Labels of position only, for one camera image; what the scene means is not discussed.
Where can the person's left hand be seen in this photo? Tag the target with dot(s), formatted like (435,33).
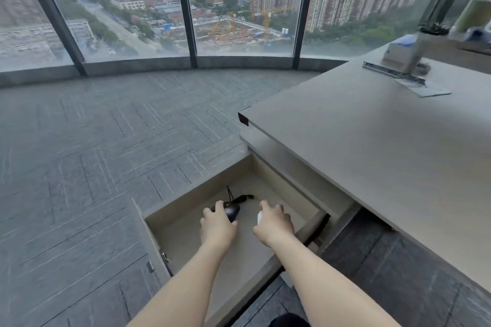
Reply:
(218,229)

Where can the person's right hand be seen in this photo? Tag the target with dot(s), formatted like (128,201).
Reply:
(275,225)

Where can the person's right fingers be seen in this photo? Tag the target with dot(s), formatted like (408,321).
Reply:
(268,208)

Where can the person's left fingers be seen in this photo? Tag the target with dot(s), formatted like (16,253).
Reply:
(219,208)

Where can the small white object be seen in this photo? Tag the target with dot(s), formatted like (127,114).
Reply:
(259,218)

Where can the black computer mouse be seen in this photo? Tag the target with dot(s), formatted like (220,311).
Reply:
(232,212)

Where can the person's left forearm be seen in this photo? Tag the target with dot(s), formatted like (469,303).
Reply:
(184,288)

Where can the person's right forearm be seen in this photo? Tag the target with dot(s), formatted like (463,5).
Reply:
(326,288)

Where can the open beige wooden drawer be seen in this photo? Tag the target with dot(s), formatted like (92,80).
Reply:
(245,261)

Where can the person's dark clothing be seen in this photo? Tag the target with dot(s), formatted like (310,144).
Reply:
(289,321)

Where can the beige wooden desk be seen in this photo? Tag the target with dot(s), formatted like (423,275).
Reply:
(383,146)

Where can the clear plastic bag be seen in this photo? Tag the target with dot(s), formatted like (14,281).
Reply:
(425,88)

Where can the dark window mullion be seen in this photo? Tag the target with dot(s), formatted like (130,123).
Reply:
(50,16)
(186,12)
(305,12)

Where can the white and blue box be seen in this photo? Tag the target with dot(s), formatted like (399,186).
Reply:
(397,49)

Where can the green and white container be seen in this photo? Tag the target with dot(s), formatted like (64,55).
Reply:
(473,14)

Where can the metal drawer rail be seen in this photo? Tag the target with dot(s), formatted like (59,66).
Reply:
(391,72)

